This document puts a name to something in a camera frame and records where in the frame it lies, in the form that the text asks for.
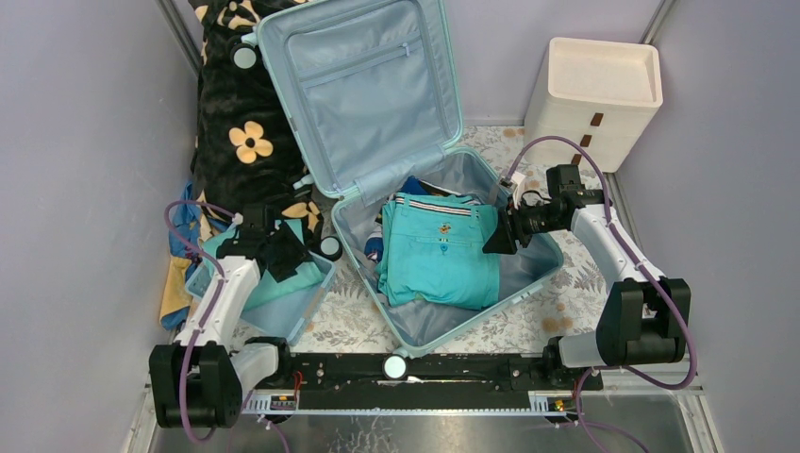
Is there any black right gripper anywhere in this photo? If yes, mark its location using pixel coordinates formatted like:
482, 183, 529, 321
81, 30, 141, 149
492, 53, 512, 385
482, 194, 564, 256

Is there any teal cloth top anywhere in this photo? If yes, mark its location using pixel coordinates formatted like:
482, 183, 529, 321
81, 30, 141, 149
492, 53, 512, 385
202, 219, 325, 311

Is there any teal cloth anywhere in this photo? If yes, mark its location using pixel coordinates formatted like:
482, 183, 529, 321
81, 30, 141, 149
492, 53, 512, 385
376, 193, 500, 310
202, 219, 325, 311

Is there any teal cloth bottom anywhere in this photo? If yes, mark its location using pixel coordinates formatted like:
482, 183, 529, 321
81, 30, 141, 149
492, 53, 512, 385
376, 193, 500, 310

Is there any black floral plush blanket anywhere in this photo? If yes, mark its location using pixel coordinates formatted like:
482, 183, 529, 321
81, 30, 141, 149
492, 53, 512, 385
190, 1, 325, 240

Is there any white three-drawer storage cabinet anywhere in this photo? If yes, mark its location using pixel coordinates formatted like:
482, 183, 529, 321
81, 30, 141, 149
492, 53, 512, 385
524, 37, 663, 173

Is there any light blue ribbed suitcase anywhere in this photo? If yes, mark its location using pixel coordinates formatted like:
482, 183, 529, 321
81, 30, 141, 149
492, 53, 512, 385
241, 1, 563, 359

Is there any dark blue item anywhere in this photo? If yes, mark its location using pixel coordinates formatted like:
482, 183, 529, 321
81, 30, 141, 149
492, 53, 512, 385
364, 176, 462, 263

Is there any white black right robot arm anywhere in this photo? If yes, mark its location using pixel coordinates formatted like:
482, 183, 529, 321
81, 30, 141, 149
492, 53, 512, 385
483, 164, 691, 389

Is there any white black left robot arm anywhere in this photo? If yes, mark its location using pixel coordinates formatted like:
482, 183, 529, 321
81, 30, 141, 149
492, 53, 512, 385
148, 205, 310, 443

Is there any light blue perforated plastic basket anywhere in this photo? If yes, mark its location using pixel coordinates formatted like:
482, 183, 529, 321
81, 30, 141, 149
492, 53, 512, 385
175, 253, 335, 349

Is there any floral patterned floor mat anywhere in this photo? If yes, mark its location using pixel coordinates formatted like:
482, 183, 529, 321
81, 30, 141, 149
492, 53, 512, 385
177, 126, 655, 355

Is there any blue yellow cloth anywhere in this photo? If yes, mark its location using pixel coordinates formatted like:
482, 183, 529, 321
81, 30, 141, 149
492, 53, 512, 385
158, 205, 229, 330

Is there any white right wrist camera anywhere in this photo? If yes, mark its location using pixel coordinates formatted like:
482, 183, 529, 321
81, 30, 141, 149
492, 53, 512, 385
500, 171, 527, 209

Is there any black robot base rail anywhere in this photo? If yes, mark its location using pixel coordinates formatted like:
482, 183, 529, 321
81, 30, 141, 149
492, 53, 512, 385
243, 347, 604, 423

